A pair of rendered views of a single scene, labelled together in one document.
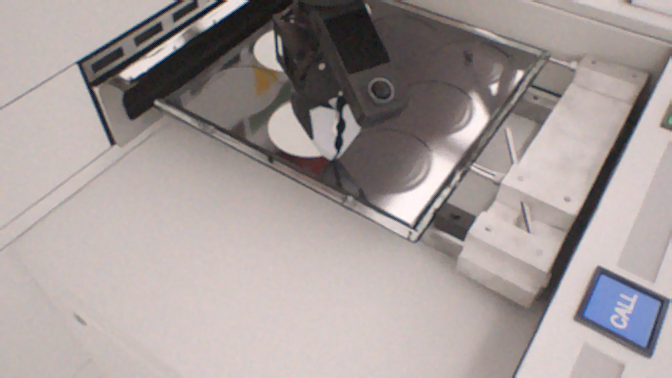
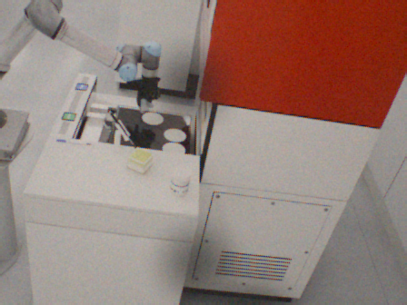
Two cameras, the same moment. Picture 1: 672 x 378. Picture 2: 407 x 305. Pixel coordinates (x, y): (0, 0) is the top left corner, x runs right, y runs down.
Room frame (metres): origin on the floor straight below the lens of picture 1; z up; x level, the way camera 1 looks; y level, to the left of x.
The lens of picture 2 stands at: (2.03, -0.99, 2.13)
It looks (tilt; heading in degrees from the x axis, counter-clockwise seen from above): 35 degrees down; 139
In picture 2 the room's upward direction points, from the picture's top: 12 degrees clockwise
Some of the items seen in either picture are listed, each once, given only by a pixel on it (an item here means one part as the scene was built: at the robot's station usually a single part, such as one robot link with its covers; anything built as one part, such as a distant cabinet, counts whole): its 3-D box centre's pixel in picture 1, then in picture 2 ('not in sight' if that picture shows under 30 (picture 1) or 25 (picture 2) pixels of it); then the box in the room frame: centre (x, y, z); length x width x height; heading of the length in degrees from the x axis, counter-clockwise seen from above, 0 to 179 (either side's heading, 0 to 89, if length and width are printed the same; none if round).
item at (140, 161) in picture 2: not in sight; (140, 162); (0.86, -0.25, 1.00); 0.07 x 0.07 x 0.07; 31
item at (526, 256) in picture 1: (510, 248); (99, 108); (0.32, -0.18, 0.89); 0.08 x 0.03 x 0.03; 56
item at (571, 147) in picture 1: (557, 171); (93, 132); (0.45, -0.26, 0.87); 0.36 x 0.08 x 0.03; 146
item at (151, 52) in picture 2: not in sight; (151, 54); (0.45, 0.00, 1.21); 0.09 x 0.08 x 0.11; 62
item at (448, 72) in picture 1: (358, 78); (151, 132); (0.59, -0.04, 0.90); 0.34 x 0.34 x 0.01; 56
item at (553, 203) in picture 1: (540, 196); (95, 117); (0.39, -0.22, 0.89); 0.08 x 0.03 x 0.03; 56
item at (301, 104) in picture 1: (315, 100); not in sight; (0.43, 0.02, 1.00); 0.05 x 0.02 x 0.09; 116
